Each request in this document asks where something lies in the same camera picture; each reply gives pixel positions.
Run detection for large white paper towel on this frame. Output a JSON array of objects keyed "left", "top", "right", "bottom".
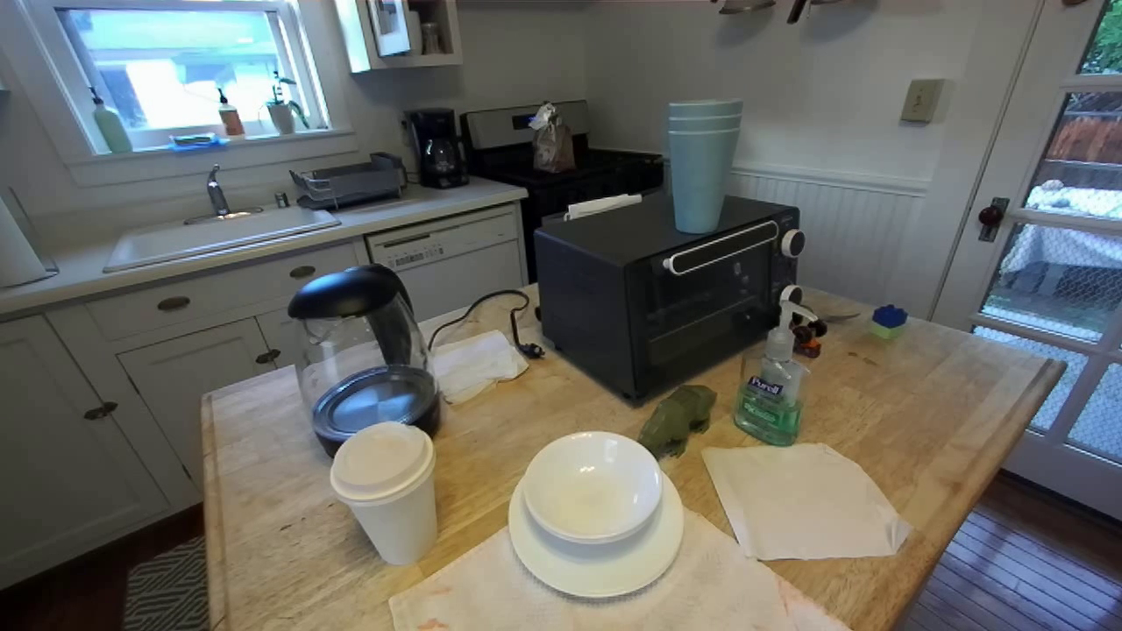
[{"left": 384, "top": 504, "right": 855, "bottom": 631}]

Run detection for black power cable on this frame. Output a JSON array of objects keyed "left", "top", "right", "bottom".
[{"left": 422, "top": 285, "right": 546, "bottom": 364}]

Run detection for white kitchen sink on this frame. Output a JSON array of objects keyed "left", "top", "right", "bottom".
[{"left": 101, "top": 202, "right": 344, "bottom": 275}]

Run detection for white dishwasher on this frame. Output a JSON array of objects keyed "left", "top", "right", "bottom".
[{"left": 366, "top": 198, "right": 531, "bottom": 326}]

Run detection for white wall shelf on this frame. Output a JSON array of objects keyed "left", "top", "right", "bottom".
[{"left": 329, "top": 0, "right": 465, "bottom": 79}]

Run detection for white glass pane door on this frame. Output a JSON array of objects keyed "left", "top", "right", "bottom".
[{"left": 925, "top": 0, "right": 1122, "bottom": 522}]

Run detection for white ceramic plate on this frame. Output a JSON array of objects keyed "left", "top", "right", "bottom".
[{"left": 506, "top": 468, "right": 688, "bottom": 601}]

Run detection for beige light switch plate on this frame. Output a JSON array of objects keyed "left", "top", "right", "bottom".
[{"left": 898, "top": 72, "right": 950, "bottom": 129}]

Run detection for white foam cup with lid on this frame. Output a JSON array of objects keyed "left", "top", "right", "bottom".
[{"left": 325, "top": 417, "right": 440, "bottom": 570}]

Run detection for blue sponge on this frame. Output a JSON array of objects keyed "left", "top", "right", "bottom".
[{"left": 164, "top": 129, "right": 232, "bottom": 158}]

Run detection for grey patterned rug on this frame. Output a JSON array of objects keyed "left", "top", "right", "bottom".
[{"left": 118, "top": 531, "right": 214, "bottom": 631}]

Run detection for white folded napkin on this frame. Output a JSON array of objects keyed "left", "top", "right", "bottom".
[{"left": 701, "top": 437, "right": 916, "bottom": 564}]

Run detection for green dish soap bottle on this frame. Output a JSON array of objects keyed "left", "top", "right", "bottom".
[{"left": 89, "top": 85, "right": 136, "bottom": 158}]

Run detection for black coffee maker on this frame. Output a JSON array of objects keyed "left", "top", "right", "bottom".
[{"left": 404, "top": 106, "right": 473, "bottom": 191}]

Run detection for white ceramic bowl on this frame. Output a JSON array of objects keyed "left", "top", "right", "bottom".
[{"left": 520, "top": 428, "right": 666, "bottom": 549}]

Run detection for small white cloth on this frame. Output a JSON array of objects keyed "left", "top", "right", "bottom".
[{"left": 425, "top": 326, "right": 531, "bottom": 407}]

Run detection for grey dish rack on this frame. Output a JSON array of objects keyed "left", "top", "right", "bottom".
[{"left": 286, "top": 150, "right": 409, "bottom": 212}]

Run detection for black stainless steel stove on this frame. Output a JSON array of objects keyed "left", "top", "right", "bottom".
[{"left": 458, "top": 97, "right": 669, "bottom": 285}]

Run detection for white kitchen counter cabinets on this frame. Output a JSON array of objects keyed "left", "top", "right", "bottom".
[{"left": 0, "top": 179, "right": 531, "bottom": 591}]

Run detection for small brown bottle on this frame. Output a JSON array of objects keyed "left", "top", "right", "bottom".
[{"left": 214, "top": 85, "right": 249, "bottom": 140}]

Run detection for black glass electric kettle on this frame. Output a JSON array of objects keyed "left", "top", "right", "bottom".
[{"left": 283, "top": 264, "right": 444, "bottom": 459}]

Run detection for brown paper bag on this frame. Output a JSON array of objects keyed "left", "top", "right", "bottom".
[{"left": 524, "top": 102, "right": 577, "bottom": 179}]

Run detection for metal faucet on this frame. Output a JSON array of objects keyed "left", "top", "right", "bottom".
[{"left": 203, "top": 163, "right": 236, "bottom": 220}]

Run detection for green hand soap pump bottle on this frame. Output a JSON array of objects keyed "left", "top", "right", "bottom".
[{"left": 731, "top": 281, "right": 812, "bottom": 448}]

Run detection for black toaster oven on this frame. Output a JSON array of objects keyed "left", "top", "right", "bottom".
[{"left": 531, "top": 191, "right": 808, "bottom": 407}]

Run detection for white framed kitchen window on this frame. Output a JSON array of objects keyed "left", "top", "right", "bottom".
[{"left": 21, "top": 0, "right": 354, "bottom": 162}]

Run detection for dark door handle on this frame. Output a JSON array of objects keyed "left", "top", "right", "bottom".
[{"left": 976, "top": 191, "right": 1014, "bottom": 244}]

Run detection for white wooden top kitchen island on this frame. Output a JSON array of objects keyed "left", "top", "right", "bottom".
[{"left": 198, "top": 285, "right": 1070, "bottom": 631}]

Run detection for red and black small tool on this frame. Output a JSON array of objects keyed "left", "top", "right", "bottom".
[{"left": 787, "top": 309, "right": 830, "bottom": 359}]

